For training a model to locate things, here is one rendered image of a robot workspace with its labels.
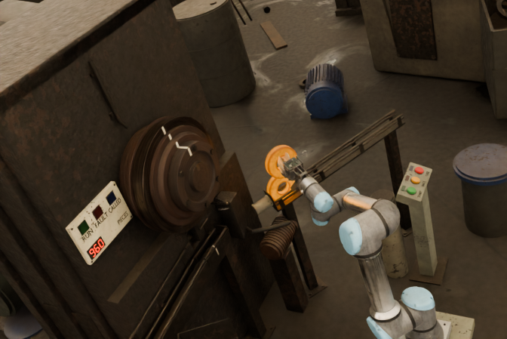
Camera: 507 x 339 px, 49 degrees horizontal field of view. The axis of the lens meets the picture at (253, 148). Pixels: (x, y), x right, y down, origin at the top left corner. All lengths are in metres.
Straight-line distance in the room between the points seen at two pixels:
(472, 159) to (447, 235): 0.47
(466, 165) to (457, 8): 1.59
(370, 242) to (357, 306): 1.06
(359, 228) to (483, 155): 1.29
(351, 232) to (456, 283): 1.18
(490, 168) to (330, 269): 1.00
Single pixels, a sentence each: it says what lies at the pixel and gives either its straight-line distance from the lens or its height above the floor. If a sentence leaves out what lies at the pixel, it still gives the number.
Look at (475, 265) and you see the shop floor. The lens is 3.13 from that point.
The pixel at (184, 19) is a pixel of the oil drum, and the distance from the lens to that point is 4.83.
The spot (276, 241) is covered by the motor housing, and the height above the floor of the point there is 0.52.
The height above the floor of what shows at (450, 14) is 0.57.
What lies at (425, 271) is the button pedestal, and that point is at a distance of 3.06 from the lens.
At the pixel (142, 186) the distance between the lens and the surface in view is 2.08.
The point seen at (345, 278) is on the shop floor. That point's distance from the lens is 3.15.
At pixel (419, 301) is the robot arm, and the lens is 2.25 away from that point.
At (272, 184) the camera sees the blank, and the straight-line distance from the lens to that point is 2.63.
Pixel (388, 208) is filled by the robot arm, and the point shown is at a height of 0.97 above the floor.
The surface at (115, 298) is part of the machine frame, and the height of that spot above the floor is 0.87.
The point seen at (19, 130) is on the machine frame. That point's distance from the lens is 1.90.
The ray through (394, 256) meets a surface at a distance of 2.98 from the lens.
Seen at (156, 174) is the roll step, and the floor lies 1.23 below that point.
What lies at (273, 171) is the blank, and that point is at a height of 0.89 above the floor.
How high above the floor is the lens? 2.30
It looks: 32 degrees down
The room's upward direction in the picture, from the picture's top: 19 degrees counter-clockwise
